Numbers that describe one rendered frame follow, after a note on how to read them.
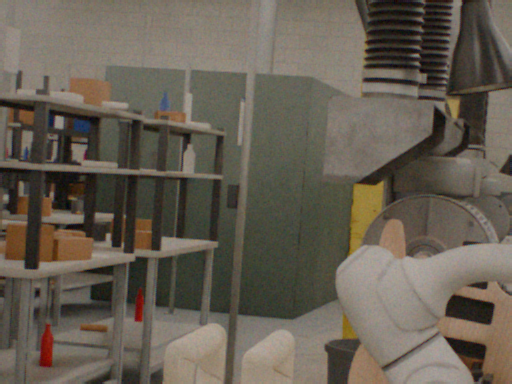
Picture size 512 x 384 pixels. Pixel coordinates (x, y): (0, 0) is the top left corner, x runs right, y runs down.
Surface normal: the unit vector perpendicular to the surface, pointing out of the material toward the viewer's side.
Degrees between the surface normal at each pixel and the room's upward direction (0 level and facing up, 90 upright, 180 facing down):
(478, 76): 75
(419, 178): 90
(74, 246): 90
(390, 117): 90
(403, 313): 91
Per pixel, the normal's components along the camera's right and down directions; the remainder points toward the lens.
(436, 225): -0.15, -0.10
